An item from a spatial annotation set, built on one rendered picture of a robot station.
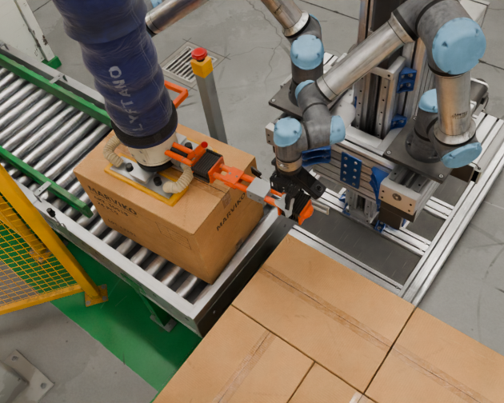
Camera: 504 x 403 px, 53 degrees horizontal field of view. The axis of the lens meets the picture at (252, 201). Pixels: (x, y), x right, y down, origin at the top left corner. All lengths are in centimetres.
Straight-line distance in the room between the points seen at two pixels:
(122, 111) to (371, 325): 118
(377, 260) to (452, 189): 59
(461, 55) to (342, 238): 146
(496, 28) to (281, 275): 273
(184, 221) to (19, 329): 144
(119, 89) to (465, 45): 95
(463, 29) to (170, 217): 111
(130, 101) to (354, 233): 140
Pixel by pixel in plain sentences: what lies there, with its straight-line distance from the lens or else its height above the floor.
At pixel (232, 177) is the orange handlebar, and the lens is 171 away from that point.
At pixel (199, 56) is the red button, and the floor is 104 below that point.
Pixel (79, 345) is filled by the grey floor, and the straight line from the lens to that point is 282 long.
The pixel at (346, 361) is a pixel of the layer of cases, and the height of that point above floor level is 54.
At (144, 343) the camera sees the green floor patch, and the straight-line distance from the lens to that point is 270.
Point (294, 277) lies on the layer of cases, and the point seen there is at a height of 54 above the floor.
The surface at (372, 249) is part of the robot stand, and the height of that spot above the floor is 21.
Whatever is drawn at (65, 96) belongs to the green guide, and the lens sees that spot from 299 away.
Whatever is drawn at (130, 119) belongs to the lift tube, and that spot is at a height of 129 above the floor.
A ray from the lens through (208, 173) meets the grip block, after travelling 172.
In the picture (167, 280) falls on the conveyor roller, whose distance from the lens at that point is 218.
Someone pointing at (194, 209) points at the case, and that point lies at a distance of 184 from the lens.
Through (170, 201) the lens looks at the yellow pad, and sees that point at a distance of 186.
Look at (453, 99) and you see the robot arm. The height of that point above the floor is 144.
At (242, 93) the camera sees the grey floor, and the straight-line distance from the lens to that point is 361.
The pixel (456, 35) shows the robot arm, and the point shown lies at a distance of 129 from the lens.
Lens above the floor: 242
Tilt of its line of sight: 54 degrees down
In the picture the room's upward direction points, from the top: 10 degrees counter-clockwise
